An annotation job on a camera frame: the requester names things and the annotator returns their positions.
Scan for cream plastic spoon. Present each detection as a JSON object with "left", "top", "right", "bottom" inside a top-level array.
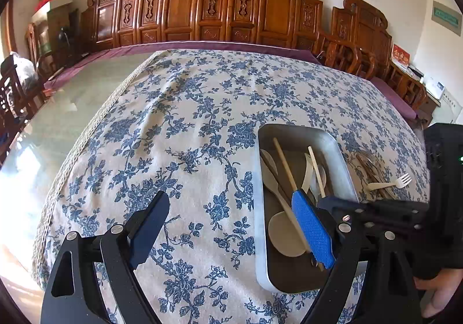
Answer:
[{"left": 301, "top": 153, "right": 327, "bottom": 199}]

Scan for person right hand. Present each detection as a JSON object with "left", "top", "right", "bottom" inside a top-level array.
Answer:
[{"left": 414, "top": 268, "right": 462, "bottom": 318}]

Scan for cream plastic fork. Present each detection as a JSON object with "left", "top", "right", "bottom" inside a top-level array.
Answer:
[{"left": 366, "top": 173, "right": 412, "bottom": 191}]

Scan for grey metal tray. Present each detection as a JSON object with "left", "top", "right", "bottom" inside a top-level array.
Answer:
[{"left": 254, "top": 124, "right": 358, "bottom": 294}]

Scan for purple seat cushion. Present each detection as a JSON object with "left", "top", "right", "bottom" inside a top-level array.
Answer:
[{"left": 371, "top": 77, "right": 418, "bottom": 121}]

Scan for wooden side table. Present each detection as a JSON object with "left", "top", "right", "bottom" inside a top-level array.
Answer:
[{"left": 381, "top": 61, "right": 440, "bottom": 122}]

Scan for red card on side table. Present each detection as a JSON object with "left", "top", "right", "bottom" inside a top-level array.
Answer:
[{"left": 391, "top": 43, "right": 410, "bottom": 70}]

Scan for dark wooden dining chair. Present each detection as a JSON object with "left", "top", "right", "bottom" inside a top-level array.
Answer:
[{"left": 1, "top": 56, "right": 44, "bottom": 166}]

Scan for blue floral tablecloth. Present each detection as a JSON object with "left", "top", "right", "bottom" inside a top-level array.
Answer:
[{"left": 33, "top": 50, "right": 429, "bottom": 323}]

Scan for carved wooden armchair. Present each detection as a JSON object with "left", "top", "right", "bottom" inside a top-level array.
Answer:
[{"left": 312, "top": 0, "right": 392, "bottom": 80}]

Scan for carved wooden long bench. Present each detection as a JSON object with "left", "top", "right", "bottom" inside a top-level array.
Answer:
[{"left": 81, "top": 0, "right": 323, "bottom": 52}]

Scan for stacked cardboard boxes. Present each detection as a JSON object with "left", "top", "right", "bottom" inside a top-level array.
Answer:
[{"left": 29, "top": 0, "right": 74, "bottom": 56}]

